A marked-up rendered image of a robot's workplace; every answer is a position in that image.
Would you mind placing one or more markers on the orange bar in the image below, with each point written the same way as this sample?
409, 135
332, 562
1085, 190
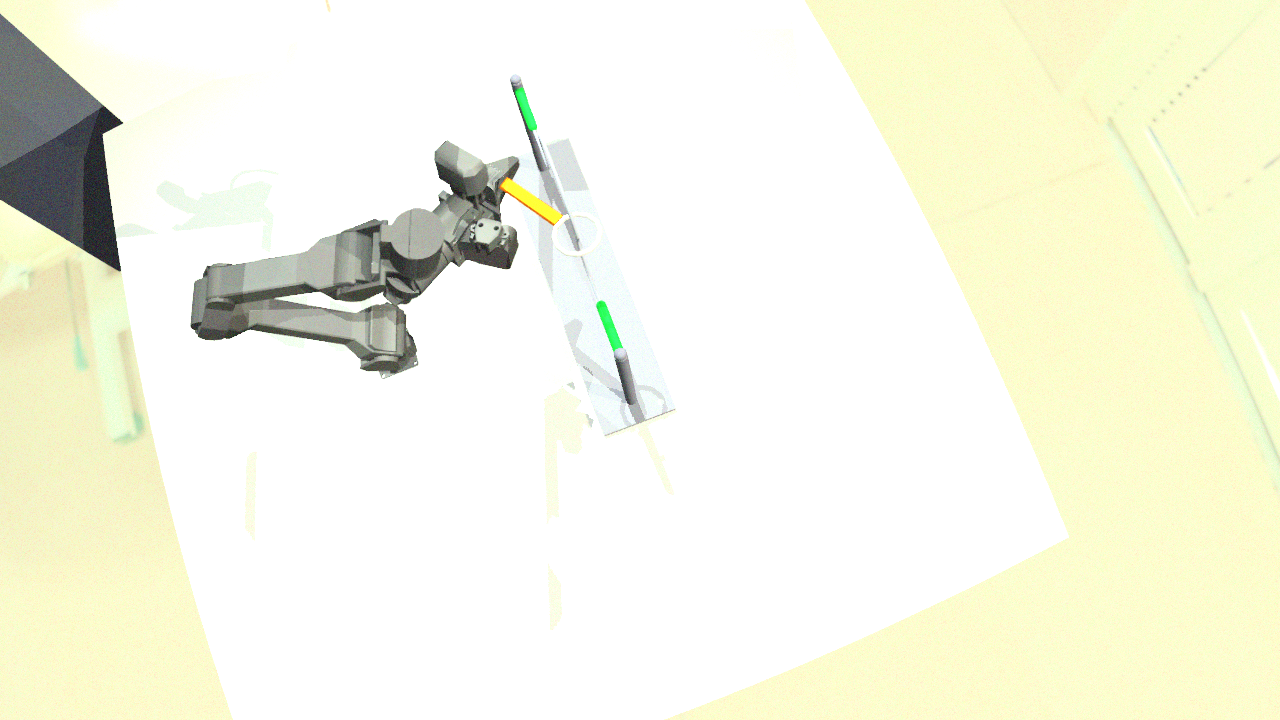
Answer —
551, 216

